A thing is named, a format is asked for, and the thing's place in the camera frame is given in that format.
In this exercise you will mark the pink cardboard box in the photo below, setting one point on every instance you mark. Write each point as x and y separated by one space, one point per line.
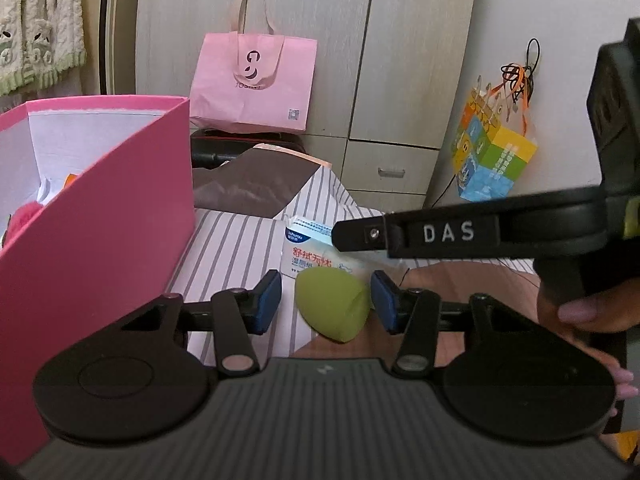
100 240

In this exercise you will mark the green egg-shaped sponge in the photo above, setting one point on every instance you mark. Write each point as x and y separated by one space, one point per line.
330 305

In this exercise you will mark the black wall hook loop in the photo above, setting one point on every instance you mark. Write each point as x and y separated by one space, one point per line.
533 55

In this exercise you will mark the printed white paper sheets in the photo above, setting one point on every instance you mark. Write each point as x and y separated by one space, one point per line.
50 190

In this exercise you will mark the white wet wipes packet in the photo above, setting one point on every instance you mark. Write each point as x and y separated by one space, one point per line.
310 257

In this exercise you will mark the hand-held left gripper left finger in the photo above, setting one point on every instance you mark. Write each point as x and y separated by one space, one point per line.
267 302

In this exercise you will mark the pink paper shopping bag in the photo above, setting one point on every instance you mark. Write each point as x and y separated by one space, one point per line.
250 90

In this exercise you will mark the colourful checkered gift bag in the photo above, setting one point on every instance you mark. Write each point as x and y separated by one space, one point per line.
487 160

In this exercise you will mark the brown paper bag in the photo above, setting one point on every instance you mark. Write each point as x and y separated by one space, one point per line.
250 185

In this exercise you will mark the black vertical frame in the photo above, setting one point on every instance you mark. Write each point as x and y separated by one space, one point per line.
106 25

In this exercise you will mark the pink fluffy plush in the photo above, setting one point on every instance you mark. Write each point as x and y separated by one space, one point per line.
25 222

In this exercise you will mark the person's right hand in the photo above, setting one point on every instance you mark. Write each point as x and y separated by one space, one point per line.
610 315

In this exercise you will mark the small orange item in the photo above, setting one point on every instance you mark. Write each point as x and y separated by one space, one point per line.
72 178

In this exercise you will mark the black suitcase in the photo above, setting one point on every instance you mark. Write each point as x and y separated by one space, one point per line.
235 142

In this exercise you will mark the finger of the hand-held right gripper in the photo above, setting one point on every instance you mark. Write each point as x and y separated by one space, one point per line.
450 232

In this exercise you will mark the white fluffy robe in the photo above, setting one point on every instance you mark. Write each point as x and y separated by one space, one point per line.
40 25

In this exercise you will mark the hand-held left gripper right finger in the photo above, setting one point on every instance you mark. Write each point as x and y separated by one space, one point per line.
384 302

